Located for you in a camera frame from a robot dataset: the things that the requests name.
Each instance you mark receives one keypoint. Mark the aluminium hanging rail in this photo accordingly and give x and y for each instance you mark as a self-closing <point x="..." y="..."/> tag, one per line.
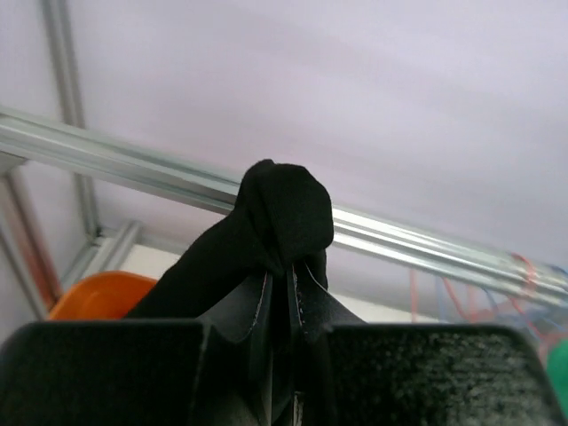
<point x="95" y="156"/>

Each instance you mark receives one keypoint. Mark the pink hanger with black top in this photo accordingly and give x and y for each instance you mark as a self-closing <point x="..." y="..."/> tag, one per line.
<point x="546" y="323"/>

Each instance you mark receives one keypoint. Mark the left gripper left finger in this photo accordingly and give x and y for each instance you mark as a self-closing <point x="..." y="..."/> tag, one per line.
<point x="243" y="316"/>

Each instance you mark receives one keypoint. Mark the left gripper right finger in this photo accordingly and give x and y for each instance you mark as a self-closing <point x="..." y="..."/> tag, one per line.
<point x="312" y="309"/>

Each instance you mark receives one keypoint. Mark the black tank top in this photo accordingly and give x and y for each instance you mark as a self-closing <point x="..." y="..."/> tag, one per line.
<point x="266" y="239"/>

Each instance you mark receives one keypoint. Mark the green tank top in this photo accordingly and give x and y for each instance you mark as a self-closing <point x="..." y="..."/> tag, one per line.
<point x="557" y="370"/>

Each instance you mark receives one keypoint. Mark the orange plastic bin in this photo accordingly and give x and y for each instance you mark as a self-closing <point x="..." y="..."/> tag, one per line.
<point x="102" y="296"/>

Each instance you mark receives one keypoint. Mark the blue wire hanger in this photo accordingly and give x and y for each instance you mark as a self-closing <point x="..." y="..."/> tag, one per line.
<point x="486" y="309"/>

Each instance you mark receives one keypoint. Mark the pink wire hanger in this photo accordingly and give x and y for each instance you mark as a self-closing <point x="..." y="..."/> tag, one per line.
<point x="415" y="297"/>

